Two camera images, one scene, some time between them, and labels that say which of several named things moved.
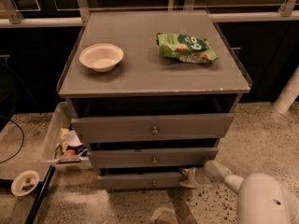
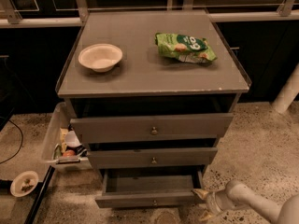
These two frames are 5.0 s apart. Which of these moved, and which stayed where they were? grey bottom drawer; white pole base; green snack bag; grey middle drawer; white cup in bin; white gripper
Moved: grey bottom drawer; white gripper
Stayed: white pole base; green snack bag; white cup in bin; grey middle drawer
